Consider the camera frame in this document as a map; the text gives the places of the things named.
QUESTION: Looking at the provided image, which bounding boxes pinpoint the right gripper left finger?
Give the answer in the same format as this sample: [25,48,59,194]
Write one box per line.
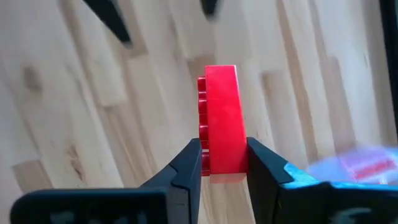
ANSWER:
[11,139,203,224]

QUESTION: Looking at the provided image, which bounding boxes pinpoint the red toy brick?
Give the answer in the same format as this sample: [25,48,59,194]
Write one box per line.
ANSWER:
[197,64,249,184]
[349,157,397,182]

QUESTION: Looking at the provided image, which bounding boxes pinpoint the clear plastic bin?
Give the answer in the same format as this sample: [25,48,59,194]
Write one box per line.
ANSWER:
[306,145,398,187]

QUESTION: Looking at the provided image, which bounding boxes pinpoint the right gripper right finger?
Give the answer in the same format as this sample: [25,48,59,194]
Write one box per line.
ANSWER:
[248,137,398,224]

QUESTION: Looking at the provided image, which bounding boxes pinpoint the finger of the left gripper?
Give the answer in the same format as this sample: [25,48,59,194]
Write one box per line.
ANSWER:
[200,0,223,20]
[83,0,132,47]

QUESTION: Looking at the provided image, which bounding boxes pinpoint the black aluminium table frame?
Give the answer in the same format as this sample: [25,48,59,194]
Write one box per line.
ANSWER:
[379,0,398,134]

